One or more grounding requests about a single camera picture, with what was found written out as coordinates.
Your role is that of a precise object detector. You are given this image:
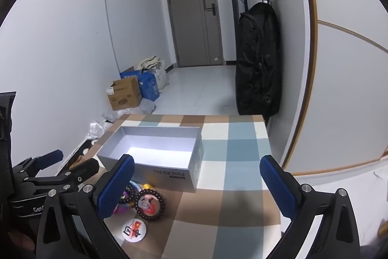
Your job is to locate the clear plastic wrap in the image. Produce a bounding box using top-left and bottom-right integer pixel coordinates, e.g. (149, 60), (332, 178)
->
(101, 100), (156, 124)

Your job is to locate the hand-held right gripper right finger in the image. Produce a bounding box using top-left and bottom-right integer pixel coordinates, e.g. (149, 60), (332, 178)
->
(259, 155), (361, 259)

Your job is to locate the brown cardboard box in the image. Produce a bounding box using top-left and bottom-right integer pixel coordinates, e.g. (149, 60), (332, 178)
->
(106, 77), (143, 111)

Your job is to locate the white bag with cloth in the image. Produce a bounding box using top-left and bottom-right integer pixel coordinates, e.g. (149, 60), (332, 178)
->
(136, 56), (169, 92)

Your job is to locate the crumpled clear plastic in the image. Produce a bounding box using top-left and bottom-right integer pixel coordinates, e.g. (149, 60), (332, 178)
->
(88, 121), (107, 139)

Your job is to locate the dark beaded bracelet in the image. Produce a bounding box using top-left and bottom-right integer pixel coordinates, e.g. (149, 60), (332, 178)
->
(135, 189), (166, 221)

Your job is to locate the checked tablecloth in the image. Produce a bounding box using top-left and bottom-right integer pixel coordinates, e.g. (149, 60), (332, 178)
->
(61, 114), (291, 259)

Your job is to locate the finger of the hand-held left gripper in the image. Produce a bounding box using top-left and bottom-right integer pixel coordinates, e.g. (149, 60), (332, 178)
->
(12, 150), (64, 178)
(26, 158), (100, 196)

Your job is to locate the grey cardboard box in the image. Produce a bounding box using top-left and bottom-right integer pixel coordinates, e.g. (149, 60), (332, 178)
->
(96, 125), (203, 193)

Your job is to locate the pink translucent charm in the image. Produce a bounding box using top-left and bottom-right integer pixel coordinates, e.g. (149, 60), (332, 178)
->
(138, 194), (159, 214)

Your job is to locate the white round badge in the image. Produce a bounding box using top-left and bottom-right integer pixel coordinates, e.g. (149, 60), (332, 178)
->
(122, 220), (146, 240)

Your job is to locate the person's left hand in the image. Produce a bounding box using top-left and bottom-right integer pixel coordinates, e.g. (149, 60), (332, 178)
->
(8, 228), (37, 251)

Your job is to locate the blue cardboard box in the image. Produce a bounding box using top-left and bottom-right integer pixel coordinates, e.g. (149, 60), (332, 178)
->
(120, 69), (160, 102)

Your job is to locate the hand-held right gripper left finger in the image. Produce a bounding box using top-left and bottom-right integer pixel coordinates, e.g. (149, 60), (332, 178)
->
(39, 153), (135, 259)

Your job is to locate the purple ring bracelet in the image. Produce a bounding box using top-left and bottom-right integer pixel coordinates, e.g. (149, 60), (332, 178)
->
(112, 190), (131, 215)

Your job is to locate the black backpack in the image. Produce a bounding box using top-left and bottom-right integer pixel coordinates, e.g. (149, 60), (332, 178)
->
(235, 2), (281, 117)

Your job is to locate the grey door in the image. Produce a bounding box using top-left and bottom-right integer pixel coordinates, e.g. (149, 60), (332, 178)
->
(163, 0), (225, 68)

